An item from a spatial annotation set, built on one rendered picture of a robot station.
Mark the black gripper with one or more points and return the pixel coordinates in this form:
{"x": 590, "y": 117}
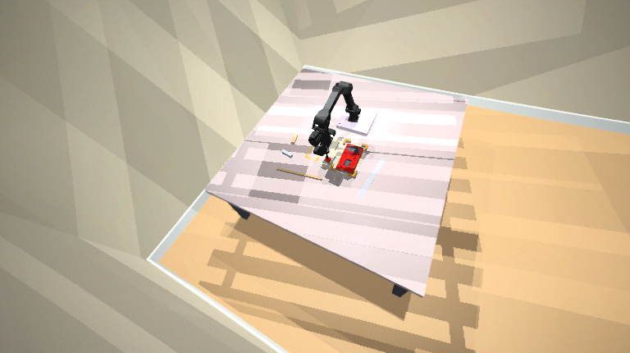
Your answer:
{"x": 326, "y": 142}

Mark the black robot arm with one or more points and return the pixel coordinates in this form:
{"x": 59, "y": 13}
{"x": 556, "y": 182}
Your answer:
{"x": 323, "y": 117}

